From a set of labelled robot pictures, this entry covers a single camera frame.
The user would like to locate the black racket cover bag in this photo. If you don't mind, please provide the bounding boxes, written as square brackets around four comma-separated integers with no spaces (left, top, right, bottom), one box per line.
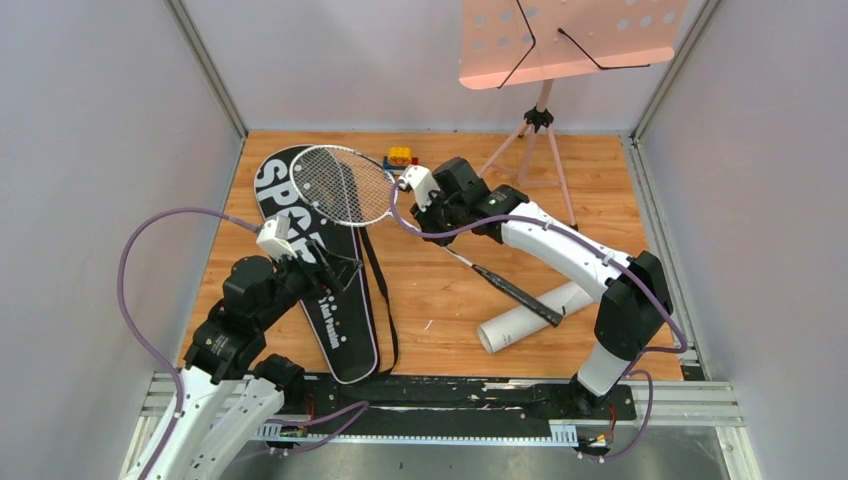
[254,144,401,386]

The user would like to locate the pink music stand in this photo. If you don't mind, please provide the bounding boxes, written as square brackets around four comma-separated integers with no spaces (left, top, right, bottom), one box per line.
[459,0,688,227]

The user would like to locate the colourful toy car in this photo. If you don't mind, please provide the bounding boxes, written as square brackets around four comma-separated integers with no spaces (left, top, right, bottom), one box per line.
[382,146,420,172]

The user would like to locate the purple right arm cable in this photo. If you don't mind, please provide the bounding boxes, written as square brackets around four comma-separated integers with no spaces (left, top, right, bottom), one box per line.
[388,182,690,463]

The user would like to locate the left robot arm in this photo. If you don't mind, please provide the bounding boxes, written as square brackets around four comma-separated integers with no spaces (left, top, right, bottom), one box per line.
[126,242,362,479]

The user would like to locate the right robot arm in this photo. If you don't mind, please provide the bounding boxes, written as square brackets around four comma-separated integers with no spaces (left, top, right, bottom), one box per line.
[399,157,673,418]

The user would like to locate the grey slotted cable duct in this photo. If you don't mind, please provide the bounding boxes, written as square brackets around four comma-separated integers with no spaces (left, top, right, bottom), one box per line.
[251,417,581,447]

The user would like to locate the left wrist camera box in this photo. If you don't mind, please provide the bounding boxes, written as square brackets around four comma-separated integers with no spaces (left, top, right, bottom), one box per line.
[256,214,297,260]

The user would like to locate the white shuttlecock tube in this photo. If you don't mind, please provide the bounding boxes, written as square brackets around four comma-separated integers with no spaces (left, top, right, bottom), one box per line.
[477,282,594,354]

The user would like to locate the white racket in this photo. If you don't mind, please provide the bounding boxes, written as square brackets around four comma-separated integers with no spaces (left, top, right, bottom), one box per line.
[290,145,565,326]

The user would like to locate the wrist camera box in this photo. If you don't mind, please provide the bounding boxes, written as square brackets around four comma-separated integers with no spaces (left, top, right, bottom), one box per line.
[399,165,440,211]
[256,214,297,260]

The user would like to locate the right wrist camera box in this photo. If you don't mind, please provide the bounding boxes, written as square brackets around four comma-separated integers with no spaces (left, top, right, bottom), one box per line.
[399,165,440,211]

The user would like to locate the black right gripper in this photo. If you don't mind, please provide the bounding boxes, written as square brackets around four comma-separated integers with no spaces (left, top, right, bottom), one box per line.
[410,188,467,248]

